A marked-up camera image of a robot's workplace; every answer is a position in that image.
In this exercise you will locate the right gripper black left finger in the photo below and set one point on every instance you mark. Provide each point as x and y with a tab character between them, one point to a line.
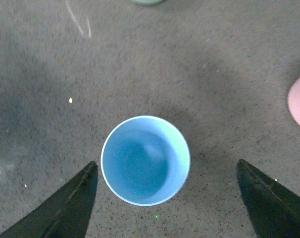
65	214

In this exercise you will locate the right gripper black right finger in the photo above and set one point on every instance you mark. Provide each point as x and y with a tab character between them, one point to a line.
273	210

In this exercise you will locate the light blue cup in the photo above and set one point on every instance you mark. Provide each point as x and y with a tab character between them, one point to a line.
145	160

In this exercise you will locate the green bowl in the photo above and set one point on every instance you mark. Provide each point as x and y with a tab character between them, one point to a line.
146	2

